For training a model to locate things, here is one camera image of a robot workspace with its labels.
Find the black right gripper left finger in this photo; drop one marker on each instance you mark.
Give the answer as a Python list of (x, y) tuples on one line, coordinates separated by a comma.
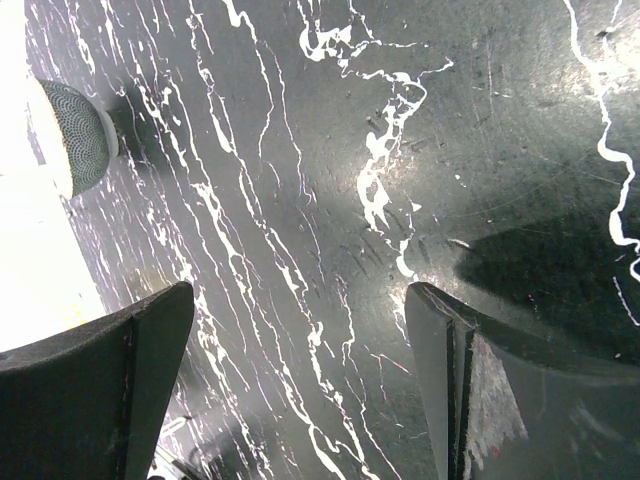
[(89, 402)]

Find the grey bowl red rim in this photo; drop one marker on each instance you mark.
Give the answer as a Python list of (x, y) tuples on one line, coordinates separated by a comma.
[(84, 140)]

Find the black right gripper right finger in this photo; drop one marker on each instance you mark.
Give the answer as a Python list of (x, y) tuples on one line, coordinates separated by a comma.
[(501, 403)]

